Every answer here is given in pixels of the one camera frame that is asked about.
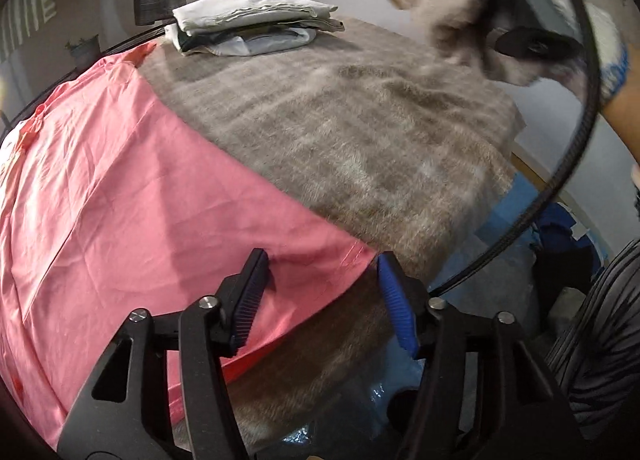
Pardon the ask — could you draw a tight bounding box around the stack of folded clothes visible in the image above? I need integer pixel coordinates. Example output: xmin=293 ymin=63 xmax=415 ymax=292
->
xmin=165 ymin=0 xmax=346 ymax=58

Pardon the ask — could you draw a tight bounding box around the black edge cable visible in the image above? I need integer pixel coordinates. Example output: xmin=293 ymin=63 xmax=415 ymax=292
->
xmin=0 ymin=29 xmax=168 ymax=141

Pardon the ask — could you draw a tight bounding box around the small potted plant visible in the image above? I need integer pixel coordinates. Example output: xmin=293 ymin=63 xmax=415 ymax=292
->
xmin=65 ymin=34 xmax=102 ymax=69

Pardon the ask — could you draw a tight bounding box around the blue plastic bag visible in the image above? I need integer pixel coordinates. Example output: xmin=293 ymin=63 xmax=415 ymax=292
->
xmin=277 ymin=174 xmax=603 ymax=448

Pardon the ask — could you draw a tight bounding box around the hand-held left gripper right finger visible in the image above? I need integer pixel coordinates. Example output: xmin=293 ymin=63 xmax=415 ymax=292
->
xmin=377 ymin=251 xmax=587 ymax=460

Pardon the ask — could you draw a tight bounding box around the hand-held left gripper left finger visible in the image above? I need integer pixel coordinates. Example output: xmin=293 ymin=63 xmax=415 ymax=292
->
xmin=56 ymin=247 xmax=271 ymax=460

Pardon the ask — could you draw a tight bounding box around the person's right forearm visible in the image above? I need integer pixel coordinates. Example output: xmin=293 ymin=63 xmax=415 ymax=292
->
xmin=597 ymin=83 xmax=640 ymax=153

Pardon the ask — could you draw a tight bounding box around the person's striped clothing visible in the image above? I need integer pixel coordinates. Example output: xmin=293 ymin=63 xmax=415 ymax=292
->
xmin=544 ymin=239 xmax=640 ymax=442

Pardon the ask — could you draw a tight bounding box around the grey-brown plaid blanket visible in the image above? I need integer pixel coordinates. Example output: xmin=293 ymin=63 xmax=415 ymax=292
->
xmin=137 ymin=15 xmax=524 ymax=447

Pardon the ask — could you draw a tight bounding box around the pink garment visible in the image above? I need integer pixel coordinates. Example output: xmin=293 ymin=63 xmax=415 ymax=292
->
xmin=0 ymin=43 xmax=379 ymax=451

